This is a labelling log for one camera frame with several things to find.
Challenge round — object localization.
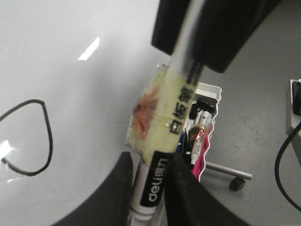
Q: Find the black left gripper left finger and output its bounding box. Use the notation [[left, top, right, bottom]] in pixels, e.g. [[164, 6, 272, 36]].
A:
[[54, 152, 133, 226]]

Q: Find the blue pen in cart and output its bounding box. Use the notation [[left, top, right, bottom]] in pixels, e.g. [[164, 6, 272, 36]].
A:
[[176, 132, 186, 154]]

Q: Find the black cable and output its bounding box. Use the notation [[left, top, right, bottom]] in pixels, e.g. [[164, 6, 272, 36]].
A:
[[275, 81, 301, 212]]

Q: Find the pink item in cart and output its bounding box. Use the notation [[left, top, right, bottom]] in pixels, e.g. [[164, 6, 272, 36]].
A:
[[191, 134, 210, 182]]

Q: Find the white whiteboard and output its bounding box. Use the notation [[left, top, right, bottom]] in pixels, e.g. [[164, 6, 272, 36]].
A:
[[0, 0, 168, 226]]

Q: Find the white black whiteboard marker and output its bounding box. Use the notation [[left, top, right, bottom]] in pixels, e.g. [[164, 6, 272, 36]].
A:
[[126, 0, 205, 226]]

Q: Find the black clip in cart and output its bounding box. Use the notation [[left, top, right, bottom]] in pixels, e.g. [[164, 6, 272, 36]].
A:
[[189, 98, 217, 120]]

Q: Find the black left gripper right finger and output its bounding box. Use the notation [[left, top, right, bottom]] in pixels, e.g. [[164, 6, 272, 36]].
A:
[[165, 154, 249, 226]]

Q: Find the grey metal stand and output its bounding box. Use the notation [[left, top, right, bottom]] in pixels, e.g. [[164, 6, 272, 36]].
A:
[[285, 79, 301, 142]]

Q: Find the white rolling supply cart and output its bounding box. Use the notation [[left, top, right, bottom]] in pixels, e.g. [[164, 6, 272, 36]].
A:
[[181, 82, 253, 191]]

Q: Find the white marker in cart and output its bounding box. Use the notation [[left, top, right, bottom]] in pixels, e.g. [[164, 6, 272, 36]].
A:
[[189, 111, 212, 165]]

